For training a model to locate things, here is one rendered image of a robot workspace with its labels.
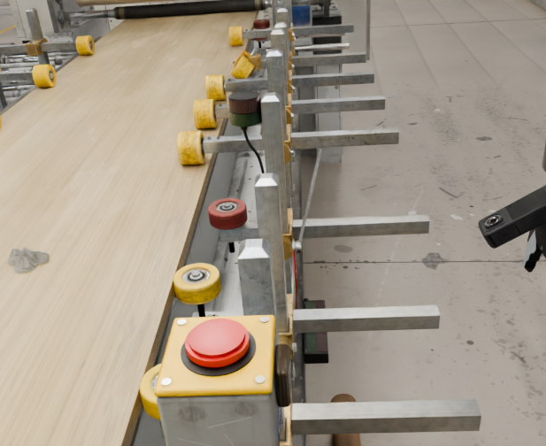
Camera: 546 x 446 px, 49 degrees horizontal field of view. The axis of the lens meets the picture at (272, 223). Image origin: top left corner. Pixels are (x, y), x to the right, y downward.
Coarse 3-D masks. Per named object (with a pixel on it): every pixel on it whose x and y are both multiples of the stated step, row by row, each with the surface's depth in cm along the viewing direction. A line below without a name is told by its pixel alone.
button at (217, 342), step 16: (208, 320) 38; (224, 320) 38; (192, 336) 37; (208, 336) 37; (224, 336) 37; (240, 336) 37; (192, 352) 36; (208, 352) 36; (224, 352) 36; (240, 352) 36
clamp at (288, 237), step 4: (288, 208) 128; (288, 212) 127; (292, 212) 129; (288, 216) 125; (292, 216) 128; (288, 220) 124; (292, 220) 125; (288, 224) 122; (292, 224) 124; (288, 228) 121; (292, 228) 123; (288, 232) 119; (292, 232) 123; (284, 236) 118; (288, 236) 119; (292, 236) 121; (284, 240) 117; (288, 240) 118; (292, 240) 120; (284, 244) 117; (288, 244) 117; (284, 248) 118; (288, 248) 118; (292, 248) 120; (284, 252) 118; (288, 252) 118; (292, 252) 121; (284, 256) 119; (288, 256) 119; (284, 260) 119
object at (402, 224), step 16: (256, 224) 125; (320, 224) 123; (336, 224) 123; (352, 224) 123; (368, 224) 123; (384, 224) 122; (400, 224) 122; (416, 224) 122; (224, 240) 125; (240, 240) 125
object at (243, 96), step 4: (236, 92) 109; (240, 92) 109; (244, 92) 109; (248, 92) 109; (252, 92) 109; (256, 92) 109; (232, 96) 107; (236, 96) 107; (240, 96) 107; (244, 96) 107; (248, 96) 107; (252, 96) 106; (256, 96) 106; (236, 100) 106; (240, 100) 105; (244, 100) 105; (232, 112) 107; (252, 112) 107; (260, 124) 108; (244, 128) 110; (260, 128) 111; (244, 132) 111; (260, 132) 110; (244, 136) 111; (248, 140) 111; (252, 148) 112; (256, 152) 112; (260, 160) 113; (260, 164) 113; (264, 172) 114
